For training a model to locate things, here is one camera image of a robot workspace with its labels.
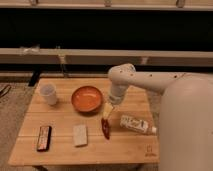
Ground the white plastic bottle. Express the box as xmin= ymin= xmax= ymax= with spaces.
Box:
xmin=120 ymin=115 xmax=157 ymax=134

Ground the red pepper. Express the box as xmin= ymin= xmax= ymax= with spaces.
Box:
xmin=101 ymin=118 xmax=110 ymax=140

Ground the orange ceramic bowl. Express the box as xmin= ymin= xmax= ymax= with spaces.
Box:
xmin=71 ymin=86 xmax=103 ymax=113

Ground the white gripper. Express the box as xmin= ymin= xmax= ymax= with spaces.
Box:
xmin=103 ymin=94 xmax=123 ymax=119

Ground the wooden table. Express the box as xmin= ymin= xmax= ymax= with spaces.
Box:
xmin=9 ymin=78 xmax=159 ymax=166

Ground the dark snack bar packet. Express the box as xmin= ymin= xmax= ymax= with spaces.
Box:
xmin=36 ymin=126 xmax=52 ymax=152

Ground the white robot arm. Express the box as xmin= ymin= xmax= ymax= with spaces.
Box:
xmin=108 ymin=64 xmax=213 ymax=171

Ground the white plastic cup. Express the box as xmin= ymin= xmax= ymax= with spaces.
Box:
xmin=39 ymin=84 xmax=57 ymax=105

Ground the white sponge block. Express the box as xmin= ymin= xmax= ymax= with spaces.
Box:
xmin=73 ymin=124 xmax=88 ymax=147

